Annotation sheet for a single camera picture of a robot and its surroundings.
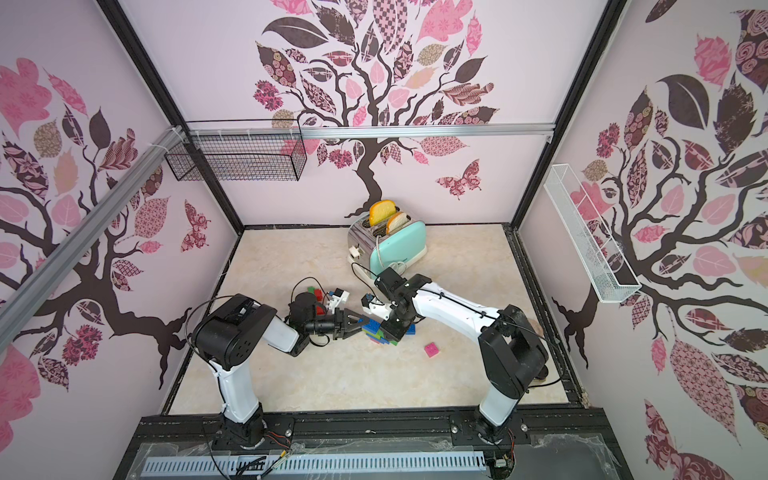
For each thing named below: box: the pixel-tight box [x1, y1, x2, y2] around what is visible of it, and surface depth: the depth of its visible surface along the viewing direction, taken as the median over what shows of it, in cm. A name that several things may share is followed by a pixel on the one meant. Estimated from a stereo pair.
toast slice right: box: [386, 211, 409, 235], surface depth 96 cm
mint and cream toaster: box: [347, 215, 427, 278], surface depth 96 cm
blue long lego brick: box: [362, 318, 381, 334], surface depth 87 cm
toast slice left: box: [369, 199, 397, 227], surface depth 100 cm
